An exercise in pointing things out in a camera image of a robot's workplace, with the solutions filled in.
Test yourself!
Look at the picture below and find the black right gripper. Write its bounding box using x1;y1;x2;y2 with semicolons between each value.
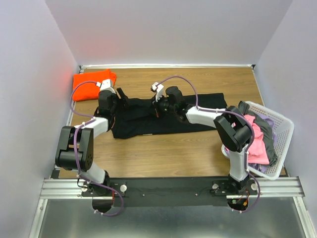
146;93;176;118

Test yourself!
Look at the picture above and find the black t-shirt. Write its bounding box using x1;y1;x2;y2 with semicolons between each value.
111;98;216;139

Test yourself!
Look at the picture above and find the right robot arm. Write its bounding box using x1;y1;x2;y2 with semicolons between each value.
151;82;254;195

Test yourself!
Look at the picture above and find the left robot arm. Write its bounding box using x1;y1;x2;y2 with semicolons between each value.
55;88;128;196

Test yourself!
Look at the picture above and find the folded orange t-shirt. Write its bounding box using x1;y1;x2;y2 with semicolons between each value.
72;69;117;102

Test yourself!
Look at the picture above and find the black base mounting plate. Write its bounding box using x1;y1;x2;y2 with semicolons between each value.
81;176;258;212

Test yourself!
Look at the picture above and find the dark grey t-shirt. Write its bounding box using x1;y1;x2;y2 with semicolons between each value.
237;101;278;167

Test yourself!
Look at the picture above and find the pink t-shirt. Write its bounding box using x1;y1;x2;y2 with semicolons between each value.
245;115;269;165

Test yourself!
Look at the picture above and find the white plastic laundry basket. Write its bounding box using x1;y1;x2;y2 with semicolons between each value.
220;101;295;180

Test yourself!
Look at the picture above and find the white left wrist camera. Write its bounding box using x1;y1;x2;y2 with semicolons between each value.
100;79;115;93

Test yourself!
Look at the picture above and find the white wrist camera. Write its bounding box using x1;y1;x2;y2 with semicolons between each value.
151;82;164;102
100;79;115;93

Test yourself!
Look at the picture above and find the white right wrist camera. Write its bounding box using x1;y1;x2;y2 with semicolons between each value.
151;82;164;102

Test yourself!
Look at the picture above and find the aluminium frame rail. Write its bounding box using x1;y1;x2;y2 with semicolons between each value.
40;177;305;199

